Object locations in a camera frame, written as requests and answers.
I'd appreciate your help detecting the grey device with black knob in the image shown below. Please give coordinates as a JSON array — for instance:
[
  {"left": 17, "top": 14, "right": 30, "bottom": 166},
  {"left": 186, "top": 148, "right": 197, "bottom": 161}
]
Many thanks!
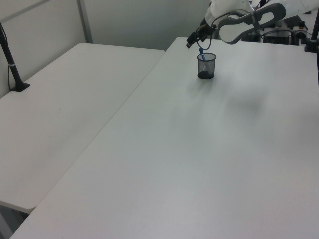
[{"left": 292, "top": 21, "right": 308, "bottom": 38}]

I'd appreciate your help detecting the black mesh pen cup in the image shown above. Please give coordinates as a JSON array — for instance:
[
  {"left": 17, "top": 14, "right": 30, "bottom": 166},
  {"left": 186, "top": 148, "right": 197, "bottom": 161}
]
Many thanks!
[{"left": 197, "top": 52, "right": 216, "bottom": 80}]

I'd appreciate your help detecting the black camera stand pole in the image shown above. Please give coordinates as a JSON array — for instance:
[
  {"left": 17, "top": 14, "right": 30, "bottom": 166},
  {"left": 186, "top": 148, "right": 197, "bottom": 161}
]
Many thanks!
[
  {"left": 0, "top": 21, "right": 31, "bottom": 93},
  {"left": 303, "top": 14, "right": 319, "bottom": 53}
]

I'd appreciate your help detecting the white side table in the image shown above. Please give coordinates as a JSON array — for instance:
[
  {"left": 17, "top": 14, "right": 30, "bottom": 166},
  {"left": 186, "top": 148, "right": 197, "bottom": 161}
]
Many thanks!
[{"left": 0, "top": 42, "right": 166, "bottom": 214}]

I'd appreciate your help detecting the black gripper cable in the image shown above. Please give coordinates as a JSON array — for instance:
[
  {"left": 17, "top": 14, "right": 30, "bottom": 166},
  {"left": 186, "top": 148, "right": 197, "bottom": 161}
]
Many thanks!
[{"left": 196, "top": 9, "right": 255, "bottom": 50}]

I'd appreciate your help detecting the black electronics box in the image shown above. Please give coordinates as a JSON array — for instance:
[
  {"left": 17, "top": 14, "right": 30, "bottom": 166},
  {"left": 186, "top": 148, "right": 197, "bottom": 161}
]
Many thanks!
[{"left": 263, "top": 27, "right": 293, "bottom": 45}]

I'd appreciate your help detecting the grey partition post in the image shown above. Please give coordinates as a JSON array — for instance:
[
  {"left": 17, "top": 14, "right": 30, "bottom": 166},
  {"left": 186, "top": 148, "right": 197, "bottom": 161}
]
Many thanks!
[{"left": 76, "top": 0, "right": 94, "bottom": 44}]

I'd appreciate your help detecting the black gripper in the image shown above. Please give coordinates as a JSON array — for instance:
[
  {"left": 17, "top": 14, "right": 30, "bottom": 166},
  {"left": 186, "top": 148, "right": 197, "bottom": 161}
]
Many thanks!
[{"left": 186, "top": 24, "right": 208, "bottom": 49}]

